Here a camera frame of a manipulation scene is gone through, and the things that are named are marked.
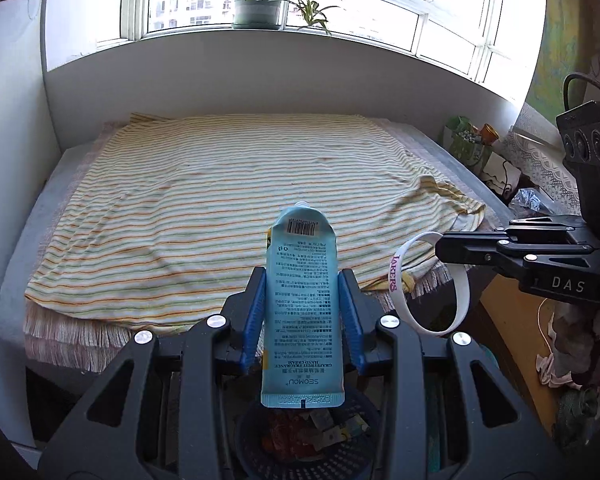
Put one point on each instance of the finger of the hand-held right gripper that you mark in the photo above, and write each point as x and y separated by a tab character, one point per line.
550	224
480	252

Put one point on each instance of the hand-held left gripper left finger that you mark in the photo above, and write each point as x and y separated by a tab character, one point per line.
252	330

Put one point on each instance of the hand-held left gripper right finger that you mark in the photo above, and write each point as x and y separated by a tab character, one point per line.
352	330

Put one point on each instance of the light blue cream tube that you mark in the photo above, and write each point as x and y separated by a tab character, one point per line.
300	310

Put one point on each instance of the white rubber wristband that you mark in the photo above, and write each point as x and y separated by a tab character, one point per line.
393	275

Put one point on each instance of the dark plastic mesh basket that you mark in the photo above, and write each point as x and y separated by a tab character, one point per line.
350	460

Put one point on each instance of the crumpled clear plastic wrap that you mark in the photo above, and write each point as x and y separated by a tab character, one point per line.
530	202

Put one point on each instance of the white lace cloth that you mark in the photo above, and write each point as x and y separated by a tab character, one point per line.
545	165

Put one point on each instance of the white bag with black drawing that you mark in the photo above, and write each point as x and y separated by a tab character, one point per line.
497	172

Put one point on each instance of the wooden side cabinet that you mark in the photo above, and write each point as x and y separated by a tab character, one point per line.
510	340

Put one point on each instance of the orange glass jar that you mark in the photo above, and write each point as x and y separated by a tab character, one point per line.
490	135

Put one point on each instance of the green box with bottles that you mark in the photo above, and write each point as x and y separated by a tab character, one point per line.
460	142

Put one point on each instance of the pile of clothes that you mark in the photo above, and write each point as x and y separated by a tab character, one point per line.
585	355

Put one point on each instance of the striped cloth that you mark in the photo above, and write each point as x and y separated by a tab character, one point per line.
205	200

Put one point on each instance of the grey mattress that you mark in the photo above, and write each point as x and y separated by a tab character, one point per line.
35	240

